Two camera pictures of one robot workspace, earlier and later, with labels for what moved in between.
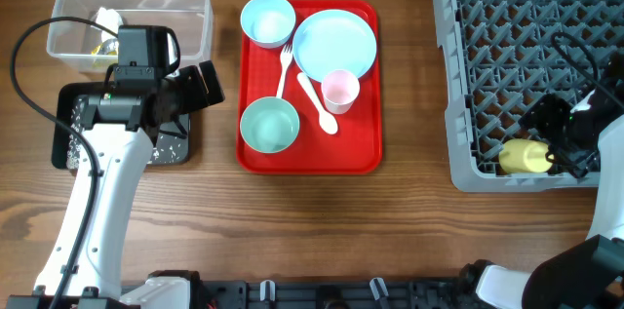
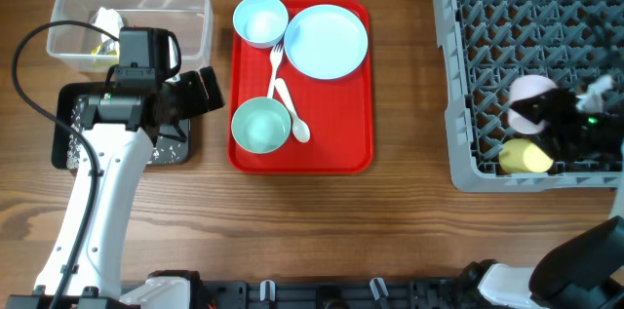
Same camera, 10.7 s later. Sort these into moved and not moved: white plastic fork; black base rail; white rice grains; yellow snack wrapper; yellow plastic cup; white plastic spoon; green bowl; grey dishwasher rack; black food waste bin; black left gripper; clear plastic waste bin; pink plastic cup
Moved: pink plastic cup; white plastic fork; green bowl; white plastic spoon
Not moved: white rice grains; yellow snack wrapper; grey dishwasher rack; yellow plastic cup; black base rail; black left gripper; black food waste bin; clear plastic waste bin
